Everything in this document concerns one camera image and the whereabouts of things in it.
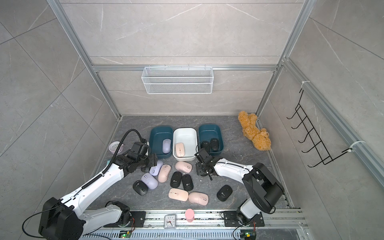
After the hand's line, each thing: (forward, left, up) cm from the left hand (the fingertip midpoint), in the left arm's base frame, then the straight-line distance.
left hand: (155, 157), depth 84 cm
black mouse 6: (-18, -38, -9) cm, 43 cm away
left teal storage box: (+25, +4, -11) cm, 27 cm away
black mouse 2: (+14, -30, -10) cm, 34 cm away
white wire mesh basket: (+49, -13, +18) cm, 53 cm away
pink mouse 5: (-21, -24, -9) cm, 33 cm away
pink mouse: (-4, -5, -9) cm, 11 cm away
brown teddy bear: (+13, -66, -3) cm, 67 cm away
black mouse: (-7, -28, -11) cm, 31 cm away
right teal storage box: (+27, -34, -13) cm, 45 cm away
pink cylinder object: (-29, -20, -3) cm, 35 cm away
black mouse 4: (-10, -12, -9) cm, 18 cm away
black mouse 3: (+14, -37, -10) cm, 41 cm away
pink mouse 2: (-3, -16, -8) cm, 18 cm away
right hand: (-3, -28, -11) cm, 30 cm away
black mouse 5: (-12, -18, -9) cm, 24 cm away
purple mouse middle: (-10, +3, -9) cm, 14 cm away
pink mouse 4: (-18, -13, -10) cm, 25 cm away
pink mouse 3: (+10, -13, -9) cm, 19 cm away
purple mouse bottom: (+13, -4, -8) cm, 16 cm away
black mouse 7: (-14, +8, -9) cm, 18 cm away
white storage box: (+22, -19, -12) cm, 31 cm away
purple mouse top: (-4, +1, -9) cm, 10 cm away
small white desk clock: (-30, -10, -9) cm, 33 cm away
